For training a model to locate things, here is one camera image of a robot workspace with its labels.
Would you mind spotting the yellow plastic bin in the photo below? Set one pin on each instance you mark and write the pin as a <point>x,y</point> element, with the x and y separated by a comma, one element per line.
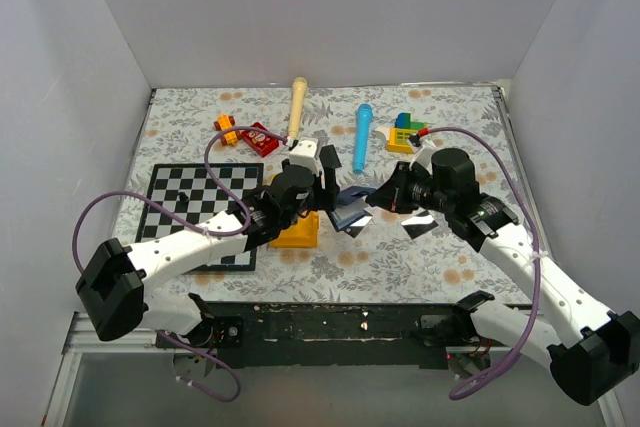
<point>302,234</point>

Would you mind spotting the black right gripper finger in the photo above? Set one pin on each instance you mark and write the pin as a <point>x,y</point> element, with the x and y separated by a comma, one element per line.
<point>385,197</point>
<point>398,178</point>

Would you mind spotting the black silver chessboard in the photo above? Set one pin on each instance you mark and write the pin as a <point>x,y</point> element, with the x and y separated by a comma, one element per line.
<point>205,198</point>

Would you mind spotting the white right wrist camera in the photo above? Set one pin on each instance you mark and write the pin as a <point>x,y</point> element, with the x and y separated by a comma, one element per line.
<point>423,149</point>

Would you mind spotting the blue toy microphone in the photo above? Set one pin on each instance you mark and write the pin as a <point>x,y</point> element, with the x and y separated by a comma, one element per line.
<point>364,116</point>

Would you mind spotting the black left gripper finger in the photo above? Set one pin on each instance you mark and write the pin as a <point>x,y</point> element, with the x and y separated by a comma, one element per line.
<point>331,189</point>
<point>329,158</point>

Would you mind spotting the blue leather card holder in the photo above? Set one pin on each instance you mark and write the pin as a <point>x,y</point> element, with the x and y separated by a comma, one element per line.
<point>351,204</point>

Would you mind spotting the yellow green toy brick house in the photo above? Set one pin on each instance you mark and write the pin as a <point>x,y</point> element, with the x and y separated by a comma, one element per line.
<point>396,138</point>

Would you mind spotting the red owl toy block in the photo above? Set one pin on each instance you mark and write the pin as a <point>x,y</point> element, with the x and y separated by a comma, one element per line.
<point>262,143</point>

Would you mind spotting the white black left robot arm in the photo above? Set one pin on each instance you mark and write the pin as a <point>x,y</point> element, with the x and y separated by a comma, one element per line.
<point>119,288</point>

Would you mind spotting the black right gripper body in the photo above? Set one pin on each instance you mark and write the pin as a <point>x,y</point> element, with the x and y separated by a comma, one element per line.
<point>418,191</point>

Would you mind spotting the yellow toy brick car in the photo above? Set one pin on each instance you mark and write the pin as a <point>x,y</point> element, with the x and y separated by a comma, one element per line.
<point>225,124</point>

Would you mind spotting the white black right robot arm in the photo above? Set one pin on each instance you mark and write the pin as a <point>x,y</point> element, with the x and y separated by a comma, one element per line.
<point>587,347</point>

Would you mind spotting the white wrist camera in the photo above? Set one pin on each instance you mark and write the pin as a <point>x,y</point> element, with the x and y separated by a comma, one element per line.
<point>304,155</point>
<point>423,149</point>

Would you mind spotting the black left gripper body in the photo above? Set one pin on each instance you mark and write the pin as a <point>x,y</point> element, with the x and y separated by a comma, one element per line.
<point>316,198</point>

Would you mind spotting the black VIP card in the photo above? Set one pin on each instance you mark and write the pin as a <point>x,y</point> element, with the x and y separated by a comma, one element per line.
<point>419,224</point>

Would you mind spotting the black credit card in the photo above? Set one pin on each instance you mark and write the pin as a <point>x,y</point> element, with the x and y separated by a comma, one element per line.
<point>355,228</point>

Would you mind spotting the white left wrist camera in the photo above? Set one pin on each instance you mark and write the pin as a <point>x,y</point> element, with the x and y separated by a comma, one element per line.
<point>304,155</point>

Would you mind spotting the cream toy microphone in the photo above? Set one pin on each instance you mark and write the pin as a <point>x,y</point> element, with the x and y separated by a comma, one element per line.
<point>298,90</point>

